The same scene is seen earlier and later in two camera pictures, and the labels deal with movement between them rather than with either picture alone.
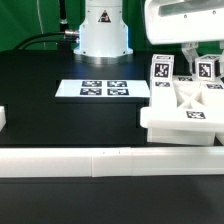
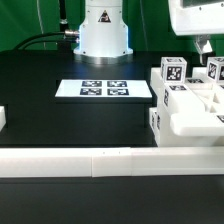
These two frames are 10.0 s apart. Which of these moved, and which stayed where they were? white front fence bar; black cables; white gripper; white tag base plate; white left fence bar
Moved: white gripper
Stayed: white tag base plate; white left fence bar; black cables; white front fence bar
